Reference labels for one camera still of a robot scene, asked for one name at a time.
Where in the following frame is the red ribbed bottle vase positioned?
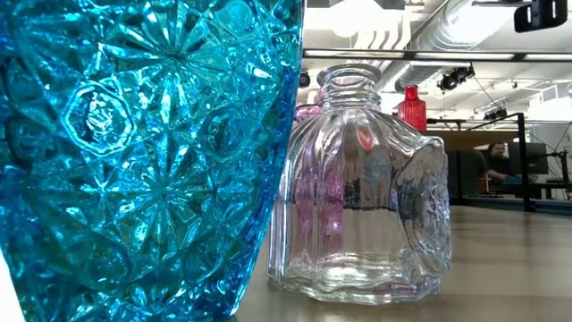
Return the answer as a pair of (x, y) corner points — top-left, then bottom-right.
(396, 84), (428, 131)

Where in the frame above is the clear squat ribbed vase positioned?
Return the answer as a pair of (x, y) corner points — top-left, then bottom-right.
(266, 63), (452, 307)

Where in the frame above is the blue square cut-glass vase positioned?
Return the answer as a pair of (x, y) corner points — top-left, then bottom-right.
(0, 0), (307, 322)

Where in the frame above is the black background monitor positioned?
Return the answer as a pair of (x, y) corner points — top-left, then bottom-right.
(507, 141), (550, 175)

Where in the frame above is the person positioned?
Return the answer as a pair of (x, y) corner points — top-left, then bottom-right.
(480, 140), (522, 184)

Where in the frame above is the black overhead rig camera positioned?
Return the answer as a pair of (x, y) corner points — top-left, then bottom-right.
(436, 65), (475, 93)

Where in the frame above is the wooden shelf black metal frame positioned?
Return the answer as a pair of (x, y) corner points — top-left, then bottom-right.
(419, 111), (537, 214)

